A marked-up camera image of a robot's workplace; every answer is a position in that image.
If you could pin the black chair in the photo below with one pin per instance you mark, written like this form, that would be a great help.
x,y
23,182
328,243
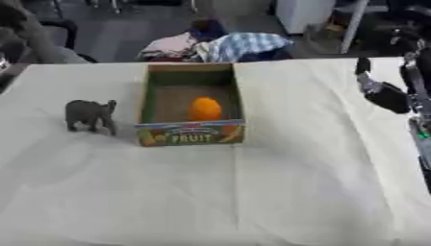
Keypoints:
x,y
64,35

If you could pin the pile of clothes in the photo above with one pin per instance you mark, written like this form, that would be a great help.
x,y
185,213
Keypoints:
x,y
216,44

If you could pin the white cabinet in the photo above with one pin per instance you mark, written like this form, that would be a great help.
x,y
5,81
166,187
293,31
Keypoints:
x,y
303,14

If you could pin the open cardboard box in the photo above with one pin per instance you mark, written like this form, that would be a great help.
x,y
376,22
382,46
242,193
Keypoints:
x,y
191,105

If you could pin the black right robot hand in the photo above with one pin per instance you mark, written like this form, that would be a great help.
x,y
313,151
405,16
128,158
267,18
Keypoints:
x,y
388,94

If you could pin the grey toy elephant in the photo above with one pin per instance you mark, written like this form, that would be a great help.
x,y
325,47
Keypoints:
x,y
90,113

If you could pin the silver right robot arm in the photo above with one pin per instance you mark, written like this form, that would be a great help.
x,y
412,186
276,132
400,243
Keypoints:
x,y
422,134

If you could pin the orange toy fruit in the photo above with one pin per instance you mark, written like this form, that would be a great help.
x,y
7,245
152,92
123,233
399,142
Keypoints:
x,y
205,109

